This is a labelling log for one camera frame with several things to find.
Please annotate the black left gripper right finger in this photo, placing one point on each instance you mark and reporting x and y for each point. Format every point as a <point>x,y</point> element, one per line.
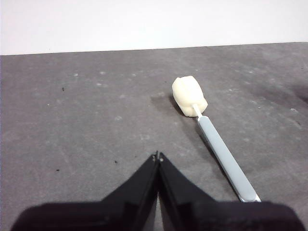
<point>204,214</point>

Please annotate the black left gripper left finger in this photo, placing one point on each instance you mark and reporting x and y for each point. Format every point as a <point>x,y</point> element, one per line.
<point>115,211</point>

